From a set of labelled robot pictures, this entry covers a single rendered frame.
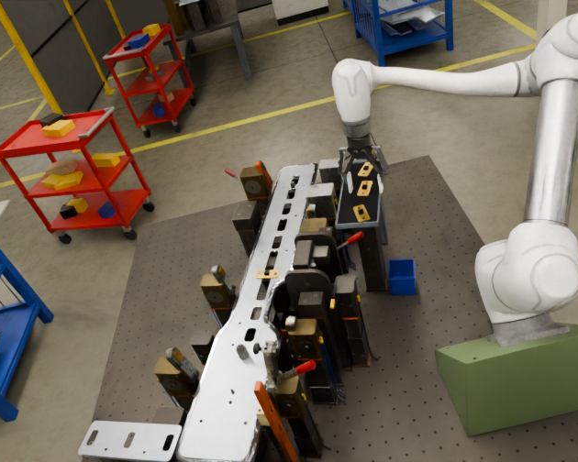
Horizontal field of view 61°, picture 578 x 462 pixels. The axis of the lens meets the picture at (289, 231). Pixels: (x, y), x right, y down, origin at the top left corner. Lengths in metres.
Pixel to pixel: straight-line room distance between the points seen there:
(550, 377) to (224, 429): 0.87
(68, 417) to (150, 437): 1.68
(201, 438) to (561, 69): 1.32
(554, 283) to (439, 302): 0.76
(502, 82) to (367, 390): 1.04
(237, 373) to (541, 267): 0.86
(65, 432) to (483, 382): 2.30
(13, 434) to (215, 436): 2.03
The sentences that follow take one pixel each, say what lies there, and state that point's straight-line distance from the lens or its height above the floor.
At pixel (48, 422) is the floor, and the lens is 3.21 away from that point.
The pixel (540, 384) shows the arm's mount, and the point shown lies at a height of 0.89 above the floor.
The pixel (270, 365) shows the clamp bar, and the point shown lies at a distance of 1.28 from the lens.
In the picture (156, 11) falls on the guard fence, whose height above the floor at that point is 0.50.
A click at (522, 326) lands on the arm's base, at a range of 1.48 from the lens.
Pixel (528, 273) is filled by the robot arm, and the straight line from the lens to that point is 1.25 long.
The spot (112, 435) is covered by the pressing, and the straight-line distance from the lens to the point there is 1.57.
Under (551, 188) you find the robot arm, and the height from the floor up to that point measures 1.35.
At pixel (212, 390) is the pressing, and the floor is 1.00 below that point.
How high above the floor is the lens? 2.16
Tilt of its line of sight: 38 degrees down
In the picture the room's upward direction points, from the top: 17 degrees counter-clockwise
